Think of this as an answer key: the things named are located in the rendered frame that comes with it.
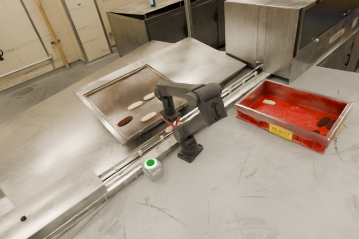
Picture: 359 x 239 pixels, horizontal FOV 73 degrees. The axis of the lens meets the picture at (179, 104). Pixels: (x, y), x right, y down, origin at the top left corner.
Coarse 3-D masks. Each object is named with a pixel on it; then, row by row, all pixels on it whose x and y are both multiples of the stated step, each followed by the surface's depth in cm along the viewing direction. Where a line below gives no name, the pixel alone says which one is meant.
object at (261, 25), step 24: (240, 0) 160; (264, 0) 152; (288, 0) 145; (312, 0) 138; (240, 24) 163; (264, 24) 150; (288, 24) 138; (336, 24) 172; (240, 48) 173; (264, 48) 158; (288, 48) 145; (312, 48) 160; (288, 72) 153
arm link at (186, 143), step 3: (183, 123) 115; (177, 126) 114; (180, 126) 114; (192, 135) 115; (183, 138) 112; (186, 138) 114; (189, 138) 114; (192, 138) 114; (183, 141) 114; (186, 141) 113; (189, 141) 114; (192, 141) 115; (183, 144) 116; (186, 144) 114; (189, 144) 115
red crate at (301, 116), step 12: (264, 96) 151; (252, 108) 143; (264, 108) 141; (276, 108) 140; (288, 108) 138; (300, 108) 137; (312, 108) 135; (252, 120) 131; (288, 120) 130; (300, 120) 129; (312, 120) 128; (324, 132) 120; (300, 144) 115; (312, 144) 111
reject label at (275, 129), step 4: (272, 128) 122; (276, 128) 120; (280, 128) 118; (340, 128) 118; (272, 132) 123; (276, 132) 122; (280, 132) 120; (284, 132) 118; (280, 136) 121; (284, 136) 119; (288, 136) 117; (292, 136) 116
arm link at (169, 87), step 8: (168, 80) 115; (160, 88) 112; (168, 88) 105; (176, 88) 97; (184, 88) 90; (192, 88) 84; (176, 96) 101; (184, 96) 93; (192, 96) 79; (192, 104) 81
